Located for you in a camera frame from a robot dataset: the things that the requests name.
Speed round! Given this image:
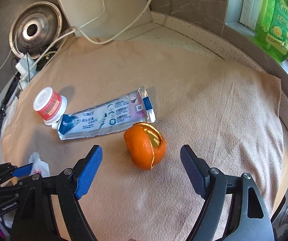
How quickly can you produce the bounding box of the beige towel cloth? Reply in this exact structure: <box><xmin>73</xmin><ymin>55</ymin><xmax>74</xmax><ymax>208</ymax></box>
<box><xmin>1</xmin><ymin>37</ymin><xmax>284</xmax><ymax>240</ymax></box>

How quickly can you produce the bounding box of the white power cable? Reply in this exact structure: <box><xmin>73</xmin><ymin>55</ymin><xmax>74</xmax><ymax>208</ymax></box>
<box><xmin>0</xmin><ymin>0</ymin><xmax>155</xmax><ymax>80</ymax></box>

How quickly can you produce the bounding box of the green dish soap bottle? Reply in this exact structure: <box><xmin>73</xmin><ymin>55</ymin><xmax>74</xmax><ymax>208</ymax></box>
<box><xmin>255</xmin><ymin>0</ymin><xmax>288</xmax><ymax>62</ymax></box>

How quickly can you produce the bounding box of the steel pot lid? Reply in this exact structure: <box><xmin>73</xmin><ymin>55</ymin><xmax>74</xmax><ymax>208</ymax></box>
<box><xmin>9</xmin><ymin>1</ymin><xmax>63</xmax><ymax>59</ymax></box>

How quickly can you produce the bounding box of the white printed plastic bag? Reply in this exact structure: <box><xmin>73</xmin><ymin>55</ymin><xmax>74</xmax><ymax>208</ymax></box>
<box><xmin>29</xmin><ymin>152</ymin><xmax>50</xmax><ymax>177</ymax></box>

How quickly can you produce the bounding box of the white charger plug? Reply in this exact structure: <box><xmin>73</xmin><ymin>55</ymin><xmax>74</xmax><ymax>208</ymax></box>
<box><xmin>15</xmin><ymin>53</ymin><xmax>36</xmax><ymax>82</ymax></box>

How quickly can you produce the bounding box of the flattened toothpaste tube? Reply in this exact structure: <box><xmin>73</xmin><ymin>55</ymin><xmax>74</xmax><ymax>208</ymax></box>
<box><xmin>53</xmin><ymin>87</ymin><xmax>156</xmax><ymax>140</ymax></box>

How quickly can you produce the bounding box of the red white yogurt cup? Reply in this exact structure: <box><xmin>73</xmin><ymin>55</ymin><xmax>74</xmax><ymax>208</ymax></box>
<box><xmin>33</xmin><ymin>87</ymin><xmax>67</xmax><ymax>126</ymax></box>

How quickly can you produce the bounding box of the peeled orange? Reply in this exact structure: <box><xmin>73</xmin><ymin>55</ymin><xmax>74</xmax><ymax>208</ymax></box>
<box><xmin>124</xmin><ymin>123</ymin><xmax>167</xmax><ymax>170</ymax></box>

